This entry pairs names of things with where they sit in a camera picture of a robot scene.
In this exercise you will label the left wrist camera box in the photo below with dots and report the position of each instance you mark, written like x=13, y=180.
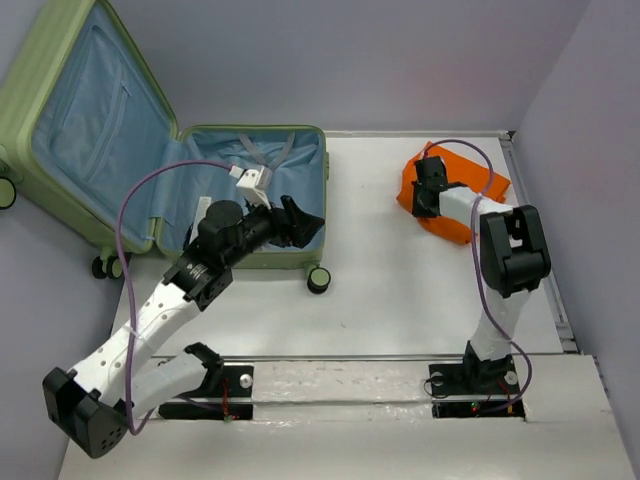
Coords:
x=253, y=185

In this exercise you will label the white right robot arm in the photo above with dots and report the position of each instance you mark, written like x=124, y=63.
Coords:
x=510, y=258

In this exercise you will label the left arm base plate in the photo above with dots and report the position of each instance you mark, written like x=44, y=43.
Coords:
x=229, y=400

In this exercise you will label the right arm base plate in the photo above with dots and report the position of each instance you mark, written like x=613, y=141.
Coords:
x=454, y=398

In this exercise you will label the orange cloth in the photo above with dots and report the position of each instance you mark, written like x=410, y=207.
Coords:
x=459, y=169

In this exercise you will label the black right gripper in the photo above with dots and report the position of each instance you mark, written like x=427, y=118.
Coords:
x=417, y=212

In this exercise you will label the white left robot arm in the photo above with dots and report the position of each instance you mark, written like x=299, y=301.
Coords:
x=94, y=401

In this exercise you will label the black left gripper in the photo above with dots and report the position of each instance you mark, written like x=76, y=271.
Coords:
x=291, y=226

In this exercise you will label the green hard-shell suitcase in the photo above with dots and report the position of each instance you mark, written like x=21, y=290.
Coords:
x=88, y=135

